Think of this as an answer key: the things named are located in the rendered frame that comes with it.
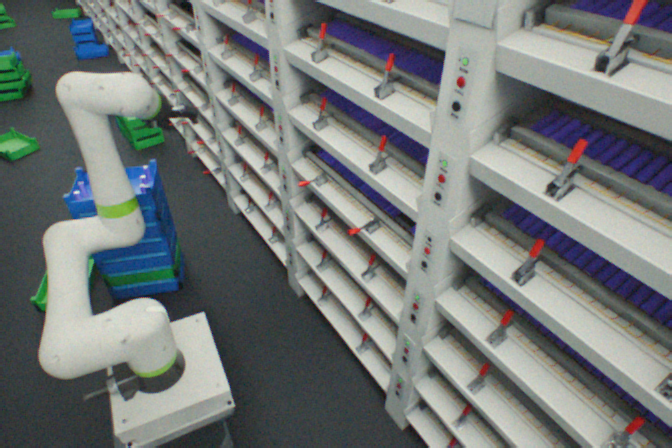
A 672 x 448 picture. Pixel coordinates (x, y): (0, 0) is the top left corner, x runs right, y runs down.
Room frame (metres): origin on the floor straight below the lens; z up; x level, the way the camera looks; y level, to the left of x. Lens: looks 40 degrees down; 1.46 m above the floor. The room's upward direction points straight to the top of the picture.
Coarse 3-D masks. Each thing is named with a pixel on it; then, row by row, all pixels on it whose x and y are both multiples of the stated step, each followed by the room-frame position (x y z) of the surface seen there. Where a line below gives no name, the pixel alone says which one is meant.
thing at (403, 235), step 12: (312, 156) 1.23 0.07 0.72; (312, 168) 1.19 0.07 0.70; (324, 168) 1.16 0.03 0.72; (336, 180) 1.10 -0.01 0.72; (348, 192) 1.05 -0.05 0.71; (372, 204) 0.97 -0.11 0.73; (384, 216) 0.92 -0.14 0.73; (384, 228) 0.89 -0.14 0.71; (396, 228) 0.87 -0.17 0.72; (408, 240) 0.82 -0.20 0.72; (408, 252) 0.80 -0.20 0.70
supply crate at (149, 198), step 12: (132, 168) 1.46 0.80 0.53; (156, 168) 1.46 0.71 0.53; (84, 180) 1.40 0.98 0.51; (132, 180) 1.44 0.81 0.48; (156, 180) 1.40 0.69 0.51; (72, 192) 1.29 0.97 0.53; (156, 192) 1.35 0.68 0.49; (72, 204) 1.22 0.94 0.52; (84, 204) 1.23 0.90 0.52; (144, 204) 1.28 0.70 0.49
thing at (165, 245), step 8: (168, 216) 1.46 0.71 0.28; (168, 224) 1.39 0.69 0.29; (168, 232) 1.34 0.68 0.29; (168, 240) 1.31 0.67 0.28; (120, 248) 1.25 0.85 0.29; (128, 248) 1.25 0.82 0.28; (136, 248) 1.26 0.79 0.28; (144, 248) 1.26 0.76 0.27; (152, 248) 1.27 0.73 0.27; (160, 248) 1.28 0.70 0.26; (168, 248) 1.28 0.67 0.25; (96, 256) 1.22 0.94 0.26; (104, 256) 1.23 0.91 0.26; (112, 256) 1.24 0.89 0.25; (120, 256) 1.24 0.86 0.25
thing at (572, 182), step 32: (544, 96) 0.76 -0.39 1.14; (480, 128) 0.67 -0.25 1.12; (512, 128) 0.68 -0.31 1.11; (544, 128) 0.67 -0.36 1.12; (576, 128) 0.66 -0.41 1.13; (608, 128) 0.63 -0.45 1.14; (640, 128) 0.61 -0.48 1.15; (480, 160) 0.64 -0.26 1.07; (512, 160) 0.63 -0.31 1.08; (544, 160) 0.61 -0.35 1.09; (576, 160) 0.54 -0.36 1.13; (608, 160) 0.57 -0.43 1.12; (640, 160) 0.55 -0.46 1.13; (512, 192) 0.59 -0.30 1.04; (544, 192) 0.54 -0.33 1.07; (576, 192) 0.54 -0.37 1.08; (608, 192) 0.52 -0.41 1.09; (640, 192) 0.49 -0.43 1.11; (576, 224) 0.49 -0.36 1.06; (608, 224) 0.47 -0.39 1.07; (640, 224) 0.46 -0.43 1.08; (608, 256) 0.44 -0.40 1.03; (640, 256) 0.41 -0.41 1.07
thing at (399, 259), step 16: (304, 144) 1.28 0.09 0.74; (304, 160) 1.25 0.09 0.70; (304, 176) 1.17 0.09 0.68; (320, 192) 1.09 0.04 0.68; (336, 192) 1.07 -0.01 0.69; (336, 208) 1.01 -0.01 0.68; (352, 208) 0.99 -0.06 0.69; (352, 224) 0.95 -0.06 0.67; (368, 240) 0.89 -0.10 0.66; (384, 240) 0.86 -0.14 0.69; (384, 256) 0.83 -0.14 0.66; (400, 256) 0.80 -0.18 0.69; (400, 272) 0.78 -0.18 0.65
